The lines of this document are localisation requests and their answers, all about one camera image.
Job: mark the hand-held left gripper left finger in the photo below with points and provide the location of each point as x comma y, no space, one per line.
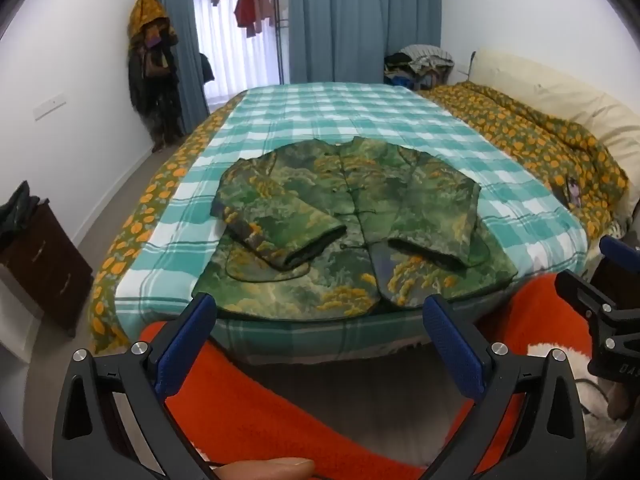
185,345

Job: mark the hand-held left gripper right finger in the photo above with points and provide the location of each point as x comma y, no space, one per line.
455,355

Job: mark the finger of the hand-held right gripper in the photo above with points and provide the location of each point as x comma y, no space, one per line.
590,300
617,250

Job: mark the green landscape print jacket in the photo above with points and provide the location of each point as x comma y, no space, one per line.
400,185

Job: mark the dark clothes on cabinet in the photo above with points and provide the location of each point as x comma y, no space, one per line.
17,210

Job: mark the clothes on coat stand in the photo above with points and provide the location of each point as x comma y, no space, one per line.
150,85

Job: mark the pile of clothes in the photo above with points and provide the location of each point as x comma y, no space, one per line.
425,62

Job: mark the person's left hand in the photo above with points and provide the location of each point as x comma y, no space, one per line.
275,469

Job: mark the white fluffy cloth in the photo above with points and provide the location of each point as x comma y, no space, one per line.
585,395

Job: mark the person's orange fleece clothing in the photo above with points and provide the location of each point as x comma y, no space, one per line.
250,410

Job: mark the orange floral green quilt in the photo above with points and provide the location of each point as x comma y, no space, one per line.
525,135

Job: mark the dark wooden cabinet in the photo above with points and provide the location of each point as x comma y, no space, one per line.
45,260

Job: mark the teal checked blanket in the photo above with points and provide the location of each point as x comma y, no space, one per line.
350,110

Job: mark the dark hanging garment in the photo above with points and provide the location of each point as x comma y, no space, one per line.
206,67

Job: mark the white sheer curtain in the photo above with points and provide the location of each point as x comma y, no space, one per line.
225,60

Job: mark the narrow blue curtain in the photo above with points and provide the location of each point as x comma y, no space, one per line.
175,5

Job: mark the red hanging garment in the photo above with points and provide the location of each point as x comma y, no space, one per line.
245,10

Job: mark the wide blue curtain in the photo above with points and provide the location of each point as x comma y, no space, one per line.
360,20

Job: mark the white wall plate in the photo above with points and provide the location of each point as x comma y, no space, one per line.
50,106

